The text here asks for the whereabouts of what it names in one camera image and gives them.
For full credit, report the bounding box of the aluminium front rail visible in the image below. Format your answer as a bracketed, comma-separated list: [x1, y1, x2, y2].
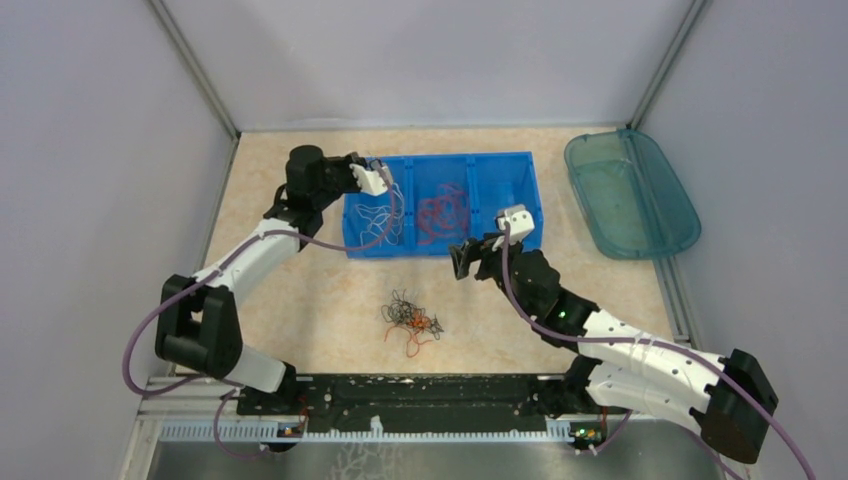
[135, 373, 739, 444]

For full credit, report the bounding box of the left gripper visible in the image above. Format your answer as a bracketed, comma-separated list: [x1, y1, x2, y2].
[314, 152, 370, 209]

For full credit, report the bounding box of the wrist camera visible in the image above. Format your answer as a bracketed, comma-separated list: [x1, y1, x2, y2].
[350, 159, 393, 197]
[495, 204, 535, 245]

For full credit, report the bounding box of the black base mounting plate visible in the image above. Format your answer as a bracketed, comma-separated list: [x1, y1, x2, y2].
[236, 374, 604, 434]

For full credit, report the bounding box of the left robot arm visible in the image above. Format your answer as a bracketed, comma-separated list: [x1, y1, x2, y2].
[151, 145, 393, 414]

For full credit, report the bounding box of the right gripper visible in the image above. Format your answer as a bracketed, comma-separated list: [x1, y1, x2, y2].
[449, 230, 534, 318]

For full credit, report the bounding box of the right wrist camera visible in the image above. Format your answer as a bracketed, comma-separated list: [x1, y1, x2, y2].
[495, 204, 535, 245]

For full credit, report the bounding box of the blue three-compartment bin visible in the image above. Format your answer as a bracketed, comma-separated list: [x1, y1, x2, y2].
[341, 151, 544, 259]

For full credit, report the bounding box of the orange thin cable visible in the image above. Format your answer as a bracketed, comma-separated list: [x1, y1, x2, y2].
[415, 182, 472, 246]

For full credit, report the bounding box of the orange cable bundle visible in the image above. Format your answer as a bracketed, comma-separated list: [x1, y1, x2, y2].
[379, 288, 445, 359]

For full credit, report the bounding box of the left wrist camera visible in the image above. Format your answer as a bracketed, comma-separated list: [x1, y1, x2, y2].
[350, 159, 393, 197]

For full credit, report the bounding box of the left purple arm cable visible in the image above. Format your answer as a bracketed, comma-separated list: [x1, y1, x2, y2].
[122, 158, 400, 462]

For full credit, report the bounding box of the teal transparent plastic lid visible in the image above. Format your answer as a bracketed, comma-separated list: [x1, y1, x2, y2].
[564, 129, 702, 260]

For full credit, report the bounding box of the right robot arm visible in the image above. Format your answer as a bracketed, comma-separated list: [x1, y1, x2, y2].
[448, 234, 779, 464]

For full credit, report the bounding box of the white thin cable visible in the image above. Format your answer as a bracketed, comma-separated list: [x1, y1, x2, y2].
[370, 185, 407, 246]
[354, 198, 405, 250]

